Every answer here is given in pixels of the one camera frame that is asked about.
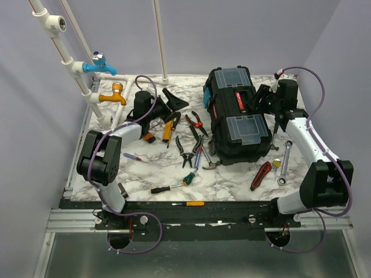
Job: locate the small black claw hammer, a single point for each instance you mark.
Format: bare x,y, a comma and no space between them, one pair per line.
274,135

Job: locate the black plastic toolbox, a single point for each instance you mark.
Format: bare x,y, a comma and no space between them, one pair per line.
239,129

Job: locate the blue water tap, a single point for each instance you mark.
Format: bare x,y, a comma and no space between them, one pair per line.
99,64

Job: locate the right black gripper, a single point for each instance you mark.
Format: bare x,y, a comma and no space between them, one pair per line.
260,94

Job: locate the orange water tap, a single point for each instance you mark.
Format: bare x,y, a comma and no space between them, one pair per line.
116,96

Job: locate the red black pliers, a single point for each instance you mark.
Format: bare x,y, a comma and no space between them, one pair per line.
198,124

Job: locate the green stubby screwdriver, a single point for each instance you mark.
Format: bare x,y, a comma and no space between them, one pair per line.
187,180

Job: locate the aluminium extrusion rail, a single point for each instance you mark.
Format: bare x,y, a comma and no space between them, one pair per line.
71,221

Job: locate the orange handle screwdriver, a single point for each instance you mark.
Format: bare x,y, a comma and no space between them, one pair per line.
190,204

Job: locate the black long nose pliers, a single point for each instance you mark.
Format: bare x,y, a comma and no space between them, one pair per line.
187,156

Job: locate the silver ratchet wrench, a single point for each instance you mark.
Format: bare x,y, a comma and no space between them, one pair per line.
282,178

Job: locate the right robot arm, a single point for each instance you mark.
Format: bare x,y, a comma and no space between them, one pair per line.
328,179

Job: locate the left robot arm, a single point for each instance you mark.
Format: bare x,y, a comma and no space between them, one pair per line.
98,162

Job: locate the blue handle screwdriver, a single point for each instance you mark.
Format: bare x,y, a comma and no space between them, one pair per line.
198,158

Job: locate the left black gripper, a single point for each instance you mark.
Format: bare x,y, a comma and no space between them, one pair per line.
173,103

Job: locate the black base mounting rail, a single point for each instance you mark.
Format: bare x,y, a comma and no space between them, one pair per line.
152,221

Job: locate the yellow black electric screwdriver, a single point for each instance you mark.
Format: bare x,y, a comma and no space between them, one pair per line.
170,128

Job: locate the silver claw hammer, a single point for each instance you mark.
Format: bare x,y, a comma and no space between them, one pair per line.
212,165

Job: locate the red black utility knife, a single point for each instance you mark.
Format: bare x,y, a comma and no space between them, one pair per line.
262,172

